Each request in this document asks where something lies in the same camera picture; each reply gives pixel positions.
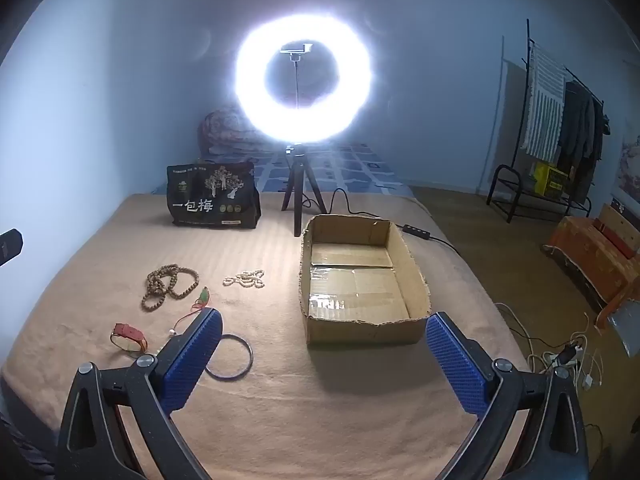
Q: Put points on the light wooden box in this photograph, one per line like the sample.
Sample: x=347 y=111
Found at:
x=622 y=220

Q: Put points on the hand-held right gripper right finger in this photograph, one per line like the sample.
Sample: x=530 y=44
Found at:
x=455 y=360

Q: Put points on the power strip with plugs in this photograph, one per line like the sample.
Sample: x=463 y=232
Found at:
x=567 y=355

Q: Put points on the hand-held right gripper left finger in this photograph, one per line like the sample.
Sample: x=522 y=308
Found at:
x=192 y=360

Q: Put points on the folded floral quilt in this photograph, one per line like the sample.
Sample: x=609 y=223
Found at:
x=220 y=130

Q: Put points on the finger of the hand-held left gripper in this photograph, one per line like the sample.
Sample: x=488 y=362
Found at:
x=10 y=247

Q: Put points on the cardboard box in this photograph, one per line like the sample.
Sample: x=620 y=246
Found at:
x=360 y=327

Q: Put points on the dark striped clothing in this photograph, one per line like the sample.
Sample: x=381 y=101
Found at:
x=20 y=450

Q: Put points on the blue checkered bed sheet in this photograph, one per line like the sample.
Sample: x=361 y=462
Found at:
x=350 y=165

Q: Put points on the black bangle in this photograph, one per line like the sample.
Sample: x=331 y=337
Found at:
x=248 y=360

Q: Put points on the black metal shoe rack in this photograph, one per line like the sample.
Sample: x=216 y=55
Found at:
x=500 y=180

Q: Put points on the striped towel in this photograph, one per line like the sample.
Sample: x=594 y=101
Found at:
x=542 y=105

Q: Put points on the phone holder clamp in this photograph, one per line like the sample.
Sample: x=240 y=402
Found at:
x=296 y=49

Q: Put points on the orange cloth covered chest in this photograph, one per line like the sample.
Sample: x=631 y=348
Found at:
x=585 y=255

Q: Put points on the wall poster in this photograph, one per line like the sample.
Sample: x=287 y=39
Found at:
x=630 y=170

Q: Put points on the black clothes rack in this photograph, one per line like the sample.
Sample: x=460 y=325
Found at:
x=527 y=60

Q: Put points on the black printed bag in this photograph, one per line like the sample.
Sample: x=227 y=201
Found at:
x=215 y=195

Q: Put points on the yellow box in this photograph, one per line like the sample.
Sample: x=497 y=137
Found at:
x=550 y=180

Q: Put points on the dark hanging clothes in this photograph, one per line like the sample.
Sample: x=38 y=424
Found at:
x=580 y=125

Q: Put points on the red flat box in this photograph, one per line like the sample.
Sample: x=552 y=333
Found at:
x=612 y=240

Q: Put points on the grey panel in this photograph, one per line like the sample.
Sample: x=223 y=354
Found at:
x=627 y=327

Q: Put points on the black tripod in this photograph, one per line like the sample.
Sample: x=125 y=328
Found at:
x=298 y=195

